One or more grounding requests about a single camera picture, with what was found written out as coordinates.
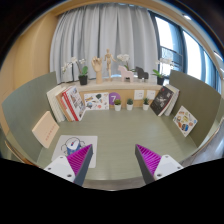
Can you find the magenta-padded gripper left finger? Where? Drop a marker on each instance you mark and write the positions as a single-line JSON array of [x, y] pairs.
[[60, 166]]

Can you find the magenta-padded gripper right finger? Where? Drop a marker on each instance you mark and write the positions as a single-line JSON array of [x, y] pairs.
[[168, 165]]

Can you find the white and blue computer mouse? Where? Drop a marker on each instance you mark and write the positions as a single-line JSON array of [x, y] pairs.
[[72, 146]]

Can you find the white mouse pad with drawing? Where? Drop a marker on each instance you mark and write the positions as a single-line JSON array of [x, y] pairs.
[[90, 141]]

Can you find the beige booklet with red text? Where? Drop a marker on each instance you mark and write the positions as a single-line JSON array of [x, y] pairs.
[[45, 129]]

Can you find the food sticker sheet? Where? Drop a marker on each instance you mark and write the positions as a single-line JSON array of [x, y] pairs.
[[185, 121]]

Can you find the brown-cover book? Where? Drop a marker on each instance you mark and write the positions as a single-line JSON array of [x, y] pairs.
[[61, 108]]

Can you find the red-spined book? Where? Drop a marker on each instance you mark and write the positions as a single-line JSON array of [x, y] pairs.
[[68, 106]]

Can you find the small succulent in white pot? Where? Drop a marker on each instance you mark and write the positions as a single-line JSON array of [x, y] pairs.
[[146, 106], [117, 107], [129, 106]]

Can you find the black-cover book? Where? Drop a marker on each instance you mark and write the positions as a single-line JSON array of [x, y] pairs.
[[161, 101]]

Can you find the picture-cover book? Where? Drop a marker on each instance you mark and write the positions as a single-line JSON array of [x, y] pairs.
[[77, 103]]

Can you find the white book behind black book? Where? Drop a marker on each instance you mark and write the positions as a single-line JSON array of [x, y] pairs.
[[175, 96]]

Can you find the grey-green desk partition panel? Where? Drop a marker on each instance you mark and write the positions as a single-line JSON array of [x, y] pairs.
[[196, 96], [26, 100]]

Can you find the white sticker sheet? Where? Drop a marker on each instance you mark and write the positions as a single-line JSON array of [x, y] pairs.
[[96, 101]]

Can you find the white orchid in black pot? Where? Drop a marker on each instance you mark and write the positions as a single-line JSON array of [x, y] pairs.
[[160, 81], [83, 80]]

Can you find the round purple sign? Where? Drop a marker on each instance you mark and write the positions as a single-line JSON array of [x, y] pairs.
[[114, 97]]

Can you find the light wooden desk shelf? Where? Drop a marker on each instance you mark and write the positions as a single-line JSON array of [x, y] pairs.
[[110, 86]]

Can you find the black horse figure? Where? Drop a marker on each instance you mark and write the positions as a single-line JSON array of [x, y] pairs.
[[142, 74]]

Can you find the pink horse figure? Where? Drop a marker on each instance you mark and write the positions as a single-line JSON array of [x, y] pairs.
[[126, 75]]

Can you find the wooden artist mannequin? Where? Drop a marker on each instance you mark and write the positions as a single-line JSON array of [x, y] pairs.
[[108, 61]]

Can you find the white orchid behind pink horse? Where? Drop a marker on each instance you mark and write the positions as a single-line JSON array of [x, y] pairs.
[[123, 57]]

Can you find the window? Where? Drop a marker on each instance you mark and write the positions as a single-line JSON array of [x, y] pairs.
[[170, 40]]

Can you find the grey curtain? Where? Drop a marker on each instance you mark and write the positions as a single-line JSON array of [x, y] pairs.
[[100, 30]]

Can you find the ceiling lights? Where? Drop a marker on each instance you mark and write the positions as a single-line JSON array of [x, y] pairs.
[[186, 16]]

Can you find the white wall socket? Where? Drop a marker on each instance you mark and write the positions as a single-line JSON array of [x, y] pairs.
[[139, 94], [151, 94]]

